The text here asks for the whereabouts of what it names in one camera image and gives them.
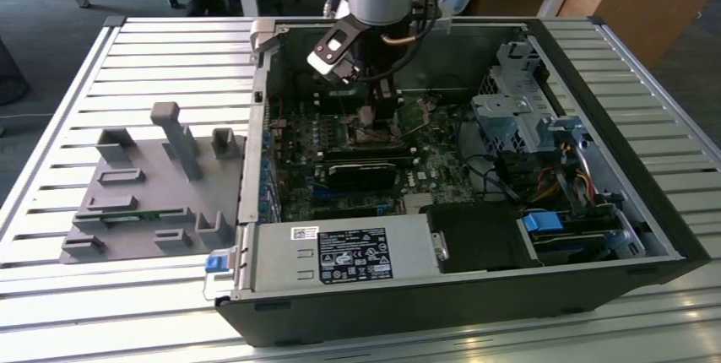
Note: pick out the black disk drive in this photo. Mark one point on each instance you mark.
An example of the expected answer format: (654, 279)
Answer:
(569, 240)

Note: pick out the black open PC case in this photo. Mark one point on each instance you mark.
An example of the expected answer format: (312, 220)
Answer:
(394, 316)

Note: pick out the green motherboard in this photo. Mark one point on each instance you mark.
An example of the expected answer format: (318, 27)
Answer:
(439, 160)

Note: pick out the grey parts rack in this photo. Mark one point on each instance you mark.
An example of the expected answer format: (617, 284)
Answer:
(163, 194)

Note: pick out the silver power supply unit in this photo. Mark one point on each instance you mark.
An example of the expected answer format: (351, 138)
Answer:
(282, 261)

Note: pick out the grey case corner latch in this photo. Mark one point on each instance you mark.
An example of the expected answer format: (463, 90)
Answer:
(262, 36)

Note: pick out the blue case latch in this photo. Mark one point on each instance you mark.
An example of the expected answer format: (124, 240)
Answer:
(216, 263)

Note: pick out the CPU socket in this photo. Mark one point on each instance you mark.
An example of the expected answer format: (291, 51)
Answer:
(366, 138)

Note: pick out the green RAM stick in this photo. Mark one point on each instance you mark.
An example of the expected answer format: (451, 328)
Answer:
(148, 214)

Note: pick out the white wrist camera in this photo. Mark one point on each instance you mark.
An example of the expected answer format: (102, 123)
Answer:
(323, 65)

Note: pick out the wooden cabinet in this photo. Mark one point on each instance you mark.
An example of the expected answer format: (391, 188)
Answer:
(648, 0)

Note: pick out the grey-blue plastic bracket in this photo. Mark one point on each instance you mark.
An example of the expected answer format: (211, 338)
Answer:
(566, 124)

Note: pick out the silver drive cage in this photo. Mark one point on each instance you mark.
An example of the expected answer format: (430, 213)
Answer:
(498, 105)

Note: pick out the black plastic shroud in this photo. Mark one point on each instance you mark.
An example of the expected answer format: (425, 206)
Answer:
(478, 236)

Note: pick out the black graphics card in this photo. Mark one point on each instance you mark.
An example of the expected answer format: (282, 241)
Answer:
(361, 175)

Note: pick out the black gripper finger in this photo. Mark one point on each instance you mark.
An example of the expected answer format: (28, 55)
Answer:
(389, 116)

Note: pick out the blue disk carrier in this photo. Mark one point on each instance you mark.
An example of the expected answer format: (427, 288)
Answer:
(541, 223)

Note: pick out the silver chipset heatsink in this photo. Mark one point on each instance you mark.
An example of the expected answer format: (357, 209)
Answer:
(418, 202)

